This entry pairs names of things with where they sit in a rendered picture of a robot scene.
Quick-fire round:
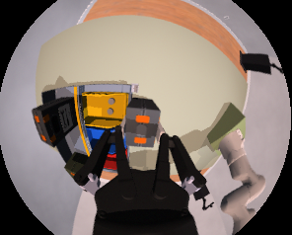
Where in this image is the yellow bin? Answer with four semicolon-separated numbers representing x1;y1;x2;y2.
82;92;129;128

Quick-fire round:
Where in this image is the blue open bin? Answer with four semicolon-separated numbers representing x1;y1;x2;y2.
86;125;126;154

